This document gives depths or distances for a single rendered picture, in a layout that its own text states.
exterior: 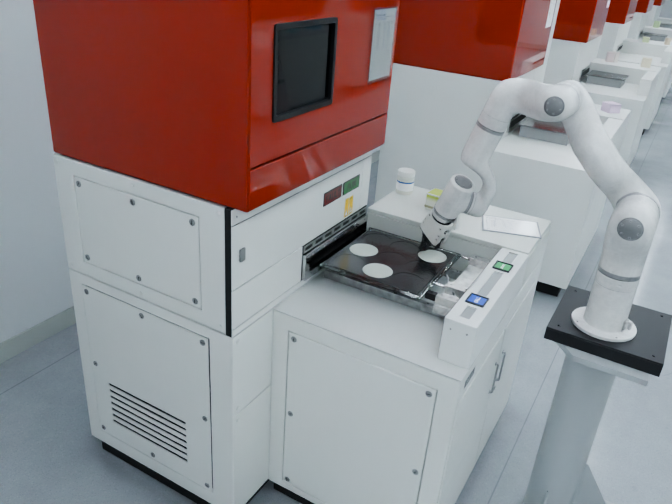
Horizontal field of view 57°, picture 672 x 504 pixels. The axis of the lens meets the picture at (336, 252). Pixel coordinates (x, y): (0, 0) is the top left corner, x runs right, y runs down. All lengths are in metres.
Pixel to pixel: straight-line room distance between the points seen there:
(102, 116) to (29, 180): 1.25
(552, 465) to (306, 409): 0.86
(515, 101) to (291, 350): 1.01
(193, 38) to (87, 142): 0.54
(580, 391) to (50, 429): 2.04
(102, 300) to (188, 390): 0.42
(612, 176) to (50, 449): 2.25
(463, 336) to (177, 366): 0.91
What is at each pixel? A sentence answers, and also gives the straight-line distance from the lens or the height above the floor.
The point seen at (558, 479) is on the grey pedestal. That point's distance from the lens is 2.38.
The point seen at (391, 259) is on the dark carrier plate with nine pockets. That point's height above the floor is 0.90.
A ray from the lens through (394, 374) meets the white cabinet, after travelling 1.85.
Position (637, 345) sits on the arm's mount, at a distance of 2.06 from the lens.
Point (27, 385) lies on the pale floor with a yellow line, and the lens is 3.15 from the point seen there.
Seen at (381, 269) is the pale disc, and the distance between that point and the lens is 2.08.
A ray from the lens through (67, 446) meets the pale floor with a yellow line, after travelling 2.80.
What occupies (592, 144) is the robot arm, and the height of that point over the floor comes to 1.41.
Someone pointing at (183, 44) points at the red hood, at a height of 1.62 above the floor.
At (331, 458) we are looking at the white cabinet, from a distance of 2.18.
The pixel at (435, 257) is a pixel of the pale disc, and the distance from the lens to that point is 2.21.
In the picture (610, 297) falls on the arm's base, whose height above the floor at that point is 0.99.
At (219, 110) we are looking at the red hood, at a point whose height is 1.47.
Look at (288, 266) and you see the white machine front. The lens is 1.98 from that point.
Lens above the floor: 1.87
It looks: 27 degrees down
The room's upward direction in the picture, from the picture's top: 4 degrees clockwise
